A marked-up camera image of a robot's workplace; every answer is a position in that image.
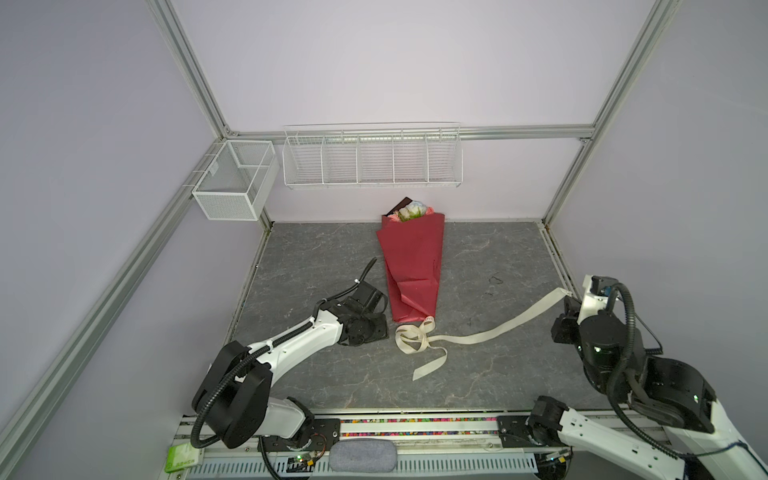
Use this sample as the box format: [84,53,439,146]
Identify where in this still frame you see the cream ribbon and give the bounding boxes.
[395,287,576,381]

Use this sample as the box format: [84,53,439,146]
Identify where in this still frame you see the white mesh box basket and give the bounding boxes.
[192,140,279,221]

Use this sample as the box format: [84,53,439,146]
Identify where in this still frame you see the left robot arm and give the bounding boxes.
[190,280,388,449]

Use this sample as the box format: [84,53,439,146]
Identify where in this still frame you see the green white packet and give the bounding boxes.
[164,442,204,474]

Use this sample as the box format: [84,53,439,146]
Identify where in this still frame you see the red wrapping paper sheet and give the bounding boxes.
[376,197,445,323]

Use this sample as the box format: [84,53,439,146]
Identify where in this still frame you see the grey foam pad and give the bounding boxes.
[329,438,398,474]

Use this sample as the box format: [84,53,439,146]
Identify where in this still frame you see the white wire shelf basket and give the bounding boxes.
[282,122,464,188]

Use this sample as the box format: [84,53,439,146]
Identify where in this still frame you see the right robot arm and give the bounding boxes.
[526,275,767,479]

